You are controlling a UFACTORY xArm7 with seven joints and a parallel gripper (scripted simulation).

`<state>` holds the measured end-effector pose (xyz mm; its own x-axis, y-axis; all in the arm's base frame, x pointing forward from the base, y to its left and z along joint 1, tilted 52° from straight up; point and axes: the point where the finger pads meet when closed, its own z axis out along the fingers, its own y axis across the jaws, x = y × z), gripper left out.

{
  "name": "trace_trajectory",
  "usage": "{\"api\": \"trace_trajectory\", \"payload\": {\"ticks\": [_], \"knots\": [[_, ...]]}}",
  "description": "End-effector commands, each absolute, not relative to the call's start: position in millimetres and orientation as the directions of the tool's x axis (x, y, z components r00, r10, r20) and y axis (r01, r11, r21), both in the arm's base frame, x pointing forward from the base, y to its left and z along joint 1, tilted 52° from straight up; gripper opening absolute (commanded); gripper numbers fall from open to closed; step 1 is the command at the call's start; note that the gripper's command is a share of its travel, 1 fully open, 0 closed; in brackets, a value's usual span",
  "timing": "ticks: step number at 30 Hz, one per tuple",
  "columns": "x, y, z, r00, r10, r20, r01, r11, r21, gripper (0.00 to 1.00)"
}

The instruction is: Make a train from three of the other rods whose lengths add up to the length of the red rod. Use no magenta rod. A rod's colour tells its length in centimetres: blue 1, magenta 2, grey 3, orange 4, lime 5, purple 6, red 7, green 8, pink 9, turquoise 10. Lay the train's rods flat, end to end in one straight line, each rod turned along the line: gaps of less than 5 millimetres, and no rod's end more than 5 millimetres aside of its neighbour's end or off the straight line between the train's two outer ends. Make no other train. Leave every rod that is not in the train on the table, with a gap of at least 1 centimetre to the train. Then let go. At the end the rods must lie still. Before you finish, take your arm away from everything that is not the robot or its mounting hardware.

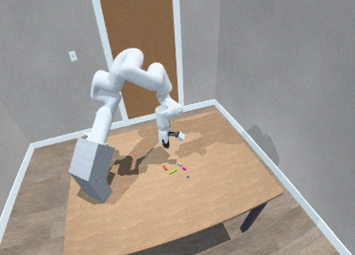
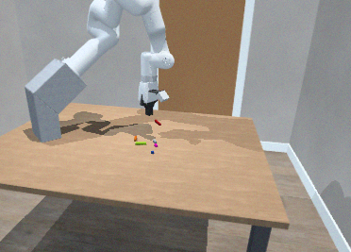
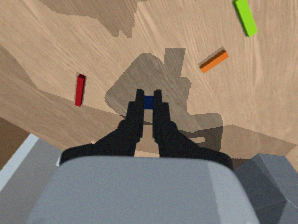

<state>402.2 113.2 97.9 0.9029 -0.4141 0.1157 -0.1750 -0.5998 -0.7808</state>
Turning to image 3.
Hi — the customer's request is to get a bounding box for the lime green rod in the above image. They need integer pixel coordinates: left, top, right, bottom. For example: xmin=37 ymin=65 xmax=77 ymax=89
xmin=232 ymin=0 xmax=258 ymax=37

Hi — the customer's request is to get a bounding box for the red rod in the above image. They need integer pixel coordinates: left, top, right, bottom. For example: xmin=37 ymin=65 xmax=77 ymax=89
xmin=75 ymin=74 xmax=86 ymax=106

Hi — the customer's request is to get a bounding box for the blue rod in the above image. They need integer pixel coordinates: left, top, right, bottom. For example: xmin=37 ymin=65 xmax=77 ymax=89
xmin=144 ymin=96 xmax=154 ymax=110

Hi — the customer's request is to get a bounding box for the orange rod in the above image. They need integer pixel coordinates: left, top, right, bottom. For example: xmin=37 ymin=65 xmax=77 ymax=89
xmin=199 ymin=49 xmax=229 ymax=73

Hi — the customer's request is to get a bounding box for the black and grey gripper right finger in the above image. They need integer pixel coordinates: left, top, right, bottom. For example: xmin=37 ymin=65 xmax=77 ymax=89
xmin=153 ymin=90 xmax=234 ymax=172

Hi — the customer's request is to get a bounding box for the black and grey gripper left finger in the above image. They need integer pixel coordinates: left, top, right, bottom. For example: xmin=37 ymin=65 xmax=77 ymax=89
xmin=59 ymin=89 xmax=144 ymax=166

